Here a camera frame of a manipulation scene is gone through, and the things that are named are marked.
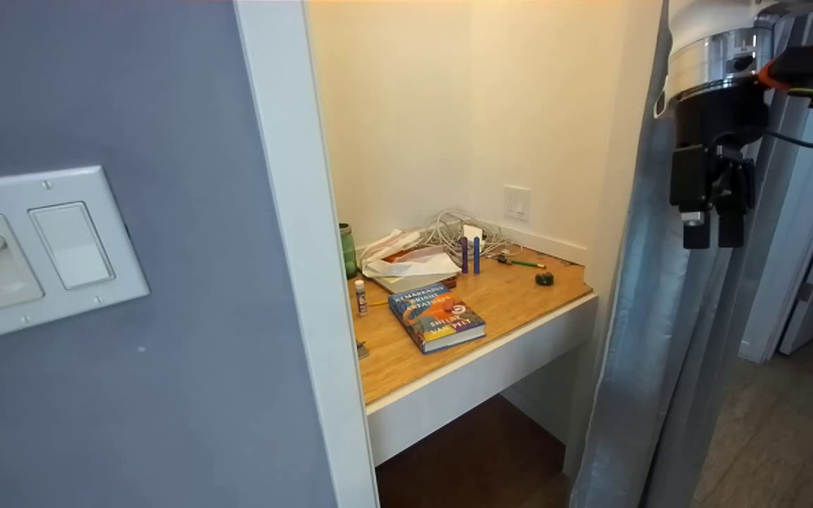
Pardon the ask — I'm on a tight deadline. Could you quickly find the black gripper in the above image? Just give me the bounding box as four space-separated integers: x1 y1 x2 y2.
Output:
669 87 770 248

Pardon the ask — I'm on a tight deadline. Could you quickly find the grey closet curtain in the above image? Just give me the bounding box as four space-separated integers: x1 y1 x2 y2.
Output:
570 0 813 508

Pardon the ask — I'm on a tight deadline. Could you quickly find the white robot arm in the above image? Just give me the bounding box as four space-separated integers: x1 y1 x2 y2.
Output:
662 0 813 248

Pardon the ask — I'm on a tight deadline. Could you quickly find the white room door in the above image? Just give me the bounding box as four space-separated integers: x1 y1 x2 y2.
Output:
739 150 813 365

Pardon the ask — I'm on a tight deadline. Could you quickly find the small black round object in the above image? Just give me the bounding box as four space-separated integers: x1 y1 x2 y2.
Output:
533 273 556 287

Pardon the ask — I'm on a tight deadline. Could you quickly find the blue tubes pair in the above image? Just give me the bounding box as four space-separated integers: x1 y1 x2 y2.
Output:
460 238 482 273

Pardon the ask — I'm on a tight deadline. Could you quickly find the wooden built-in desk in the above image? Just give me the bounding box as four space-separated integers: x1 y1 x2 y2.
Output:
355 248 598 465

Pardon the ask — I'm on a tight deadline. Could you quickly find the colourful paperback book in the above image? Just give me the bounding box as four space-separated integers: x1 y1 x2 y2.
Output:
391 286 487 356

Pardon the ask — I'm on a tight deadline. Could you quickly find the stack of papers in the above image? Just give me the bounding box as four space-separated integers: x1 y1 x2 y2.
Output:
360 232 460 294

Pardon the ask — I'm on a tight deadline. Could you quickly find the small glue stick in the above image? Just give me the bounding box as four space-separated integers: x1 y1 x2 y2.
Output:
354 277 367 315

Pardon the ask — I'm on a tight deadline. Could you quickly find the green bottle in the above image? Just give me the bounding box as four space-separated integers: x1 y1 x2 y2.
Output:
339 222 360 279

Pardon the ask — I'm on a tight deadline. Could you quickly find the white wall outlet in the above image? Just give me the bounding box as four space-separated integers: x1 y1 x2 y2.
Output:
504 183 532 222

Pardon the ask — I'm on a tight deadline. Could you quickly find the green handled tool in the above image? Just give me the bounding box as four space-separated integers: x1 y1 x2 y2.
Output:
494 253 547 270

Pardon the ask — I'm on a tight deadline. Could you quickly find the wire hangers pile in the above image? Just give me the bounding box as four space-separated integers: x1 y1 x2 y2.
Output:
420 208 516 260

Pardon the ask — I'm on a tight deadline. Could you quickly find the white closet door frame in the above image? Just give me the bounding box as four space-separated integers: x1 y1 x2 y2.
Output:
231 0 378 508

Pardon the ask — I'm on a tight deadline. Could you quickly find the white wall switch plate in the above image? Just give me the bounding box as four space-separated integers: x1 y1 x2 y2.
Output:
0 167 149 337

